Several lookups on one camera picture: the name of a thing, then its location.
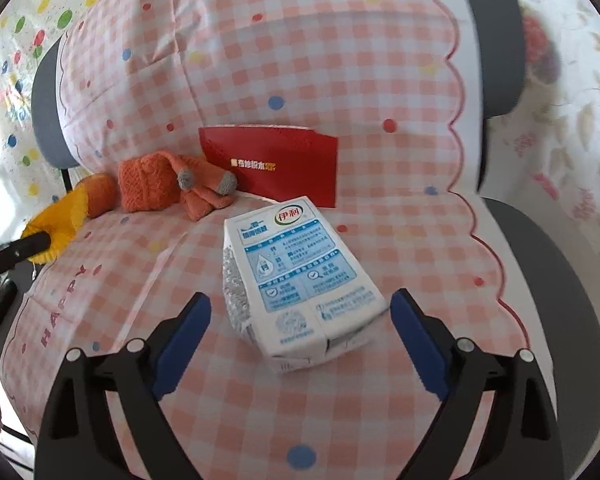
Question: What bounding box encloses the white blue milk carton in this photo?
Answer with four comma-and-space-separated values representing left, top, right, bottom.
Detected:
223, 196, 388, 373

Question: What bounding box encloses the red apple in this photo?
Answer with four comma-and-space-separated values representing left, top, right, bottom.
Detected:
80, 174, 118, 219

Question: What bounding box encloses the grey office chair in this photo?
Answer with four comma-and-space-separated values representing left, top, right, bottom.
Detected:
0, 0, 600, 480

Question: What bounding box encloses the orange knitted toy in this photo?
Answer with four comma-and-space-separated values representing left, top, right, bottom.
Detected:
118, 151, 237, 221

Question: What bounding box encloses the red envelope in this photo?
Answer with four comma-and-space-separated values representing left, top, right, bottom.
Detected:
199, 125, 338, 208

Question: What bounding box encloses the polka dot wall cloth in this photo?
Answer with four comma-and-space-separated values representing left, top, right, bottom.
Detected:
0, 0, 98, 216

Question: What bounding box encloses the floral wall cloth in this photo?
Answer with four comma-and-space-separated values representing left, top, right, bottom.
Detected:
484, 0, 600, 281

